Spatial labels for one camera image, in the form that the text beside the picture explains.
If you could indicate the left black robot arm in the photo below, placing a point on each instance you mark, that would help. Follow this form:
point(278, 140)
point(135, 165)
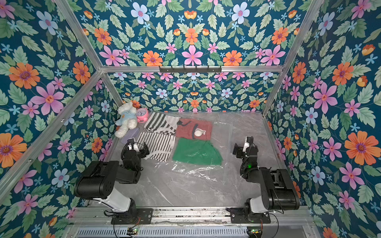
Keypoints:
point(97, 182)

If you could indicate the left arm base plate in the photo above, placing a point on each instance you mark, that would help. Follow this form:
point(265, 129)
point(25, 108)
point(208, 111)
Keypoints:
point(134, 216)

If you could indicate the upper striped shirt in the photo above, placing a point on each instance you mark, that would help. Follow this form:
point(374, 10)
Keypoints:
point(162, 123)

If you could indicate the black wall hook rail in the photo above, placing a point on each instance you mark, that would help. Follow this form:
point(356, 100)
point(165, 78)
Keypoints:
point(190, 69)

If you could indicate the green tank top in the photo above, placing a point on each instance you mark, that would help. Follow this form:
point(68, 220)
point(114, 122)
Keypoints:
point(197, 152)

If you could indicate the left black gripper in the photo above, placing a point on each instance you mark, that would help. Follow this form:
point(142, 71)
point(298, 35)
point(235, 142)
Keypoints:
point(132, 146)

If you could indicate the white teddy bear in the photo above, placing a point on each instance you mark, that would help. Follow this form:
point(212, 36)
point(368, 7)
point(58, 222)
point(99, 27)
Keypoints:
point(128, 119)

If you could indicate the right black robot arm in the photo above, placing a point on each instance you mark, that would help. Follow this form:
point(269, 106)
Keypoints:
point(277, 189)

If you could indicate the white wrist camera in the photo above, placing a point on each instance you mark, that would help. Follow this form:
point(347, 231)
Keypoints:
point(135, 147)
point(246, 146)

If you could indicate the striped shirt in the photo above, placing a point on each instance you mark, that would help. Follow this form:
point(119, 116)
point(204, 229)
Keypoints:
point(160, 146)
point(162, 123)

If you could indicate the clear plastic vacuum bag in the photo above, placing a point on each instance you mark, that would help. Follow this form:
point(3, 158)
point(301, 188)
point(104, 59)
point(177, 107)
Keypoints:
point(220, 139)

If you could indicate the white bag valve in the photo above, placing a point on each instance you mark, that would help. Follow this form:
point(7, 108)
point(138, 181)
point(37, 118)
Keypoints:
point(198, 133)

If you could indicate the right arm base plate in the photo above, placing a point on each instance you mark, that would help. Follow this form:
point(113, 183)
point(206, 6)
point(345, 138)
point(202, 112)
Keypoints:
point(244, 216)

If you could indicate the pink alarm clock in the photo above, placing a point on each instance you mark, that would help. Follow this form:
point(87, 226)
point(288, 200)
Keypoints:
point(142, 115)

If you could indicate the aluminium front rail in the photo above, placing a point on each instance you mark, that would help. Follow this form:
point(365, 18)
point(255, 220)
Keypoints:
point(219, 216)

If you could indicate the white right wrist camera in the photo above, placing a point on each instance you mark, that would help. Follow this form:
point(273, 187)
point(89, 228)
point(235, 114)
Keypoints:
point(246, 146)

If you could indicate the red tank top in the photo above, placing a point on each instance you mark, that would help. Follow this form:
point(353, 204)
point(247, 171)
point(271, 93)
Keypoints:
point(187, 127)

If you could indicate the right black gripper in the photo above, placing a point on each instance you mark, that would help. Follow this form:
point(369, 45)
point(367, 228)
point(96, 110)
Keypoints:
point(247, 148)

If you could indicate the lower striped shirt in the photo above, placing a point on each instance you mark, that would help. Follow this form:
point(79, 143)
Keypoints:
point(160, 146)

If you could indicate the lilac pouch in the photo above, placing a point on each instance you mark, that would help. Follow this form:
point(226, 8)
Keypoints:
point(129, 135)

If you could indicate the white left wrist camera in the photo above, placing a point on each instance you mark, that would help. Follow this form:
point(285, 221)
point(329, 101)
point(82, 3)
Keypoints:
point(135, 147)

